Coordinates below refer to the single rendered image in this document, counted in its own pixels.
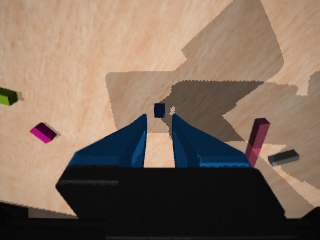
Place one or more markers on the short magenta block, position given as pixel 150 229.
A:
pixel 43 132

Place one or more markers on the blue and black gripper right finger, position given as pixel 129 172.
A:
pixel 202 149

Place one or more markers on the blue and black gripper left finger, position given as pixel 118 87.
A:
pixel 116 148

